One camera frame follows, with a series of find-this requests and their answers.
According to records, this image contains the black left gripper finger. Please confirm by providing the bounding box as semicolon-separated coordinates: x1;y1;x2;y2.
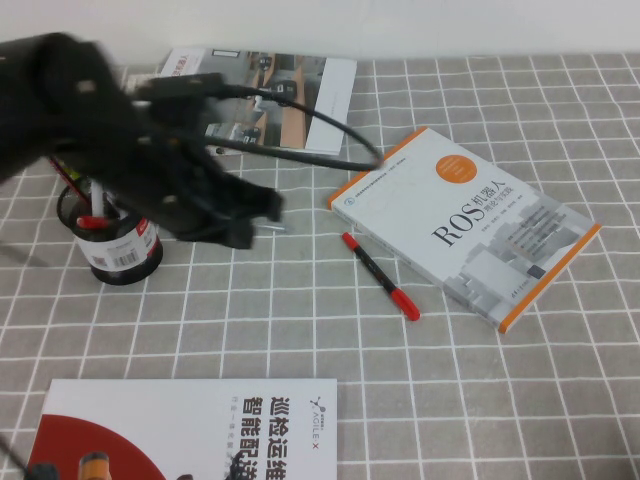
222;219;256;251
227;172;284;221

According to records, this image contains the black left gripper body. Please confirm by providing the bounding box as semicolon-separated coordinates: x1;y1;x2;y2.
54;97;241;244

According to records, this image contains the red and black marker pen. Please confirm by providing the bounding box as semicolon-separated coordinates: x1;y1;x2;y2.
341;231;422;322

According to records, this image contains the black mesh pen holder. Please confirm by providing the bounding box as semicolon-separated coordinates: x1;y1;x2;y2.
56;184;165;287

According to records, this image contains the white marker with black cap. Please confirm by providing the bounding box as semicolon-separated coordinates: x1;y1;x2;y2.
89;181;106;219

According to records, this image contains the red pencil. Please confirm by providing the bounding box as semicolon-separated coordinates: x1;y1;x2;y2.
48;155;84;197

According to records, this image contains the grey checked tablecloth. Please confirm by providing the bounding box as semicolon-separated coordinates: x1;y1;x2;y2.
0;52;640;480

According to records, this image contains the red and white book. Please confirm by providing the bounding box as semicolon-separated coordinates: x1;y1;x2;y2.
124;73;161;101

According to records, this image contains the white brochure with photo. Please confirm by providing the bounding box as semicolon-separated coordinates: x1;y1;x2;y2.
159;47;359;157

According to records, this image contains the white red AgileX brochure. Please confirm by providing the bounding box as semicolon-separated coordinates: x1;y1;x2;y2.
22;378;339;480

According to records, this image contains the white orange ROS book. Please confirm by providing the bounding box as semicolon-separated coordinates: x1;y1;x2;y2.
327;125;603;335

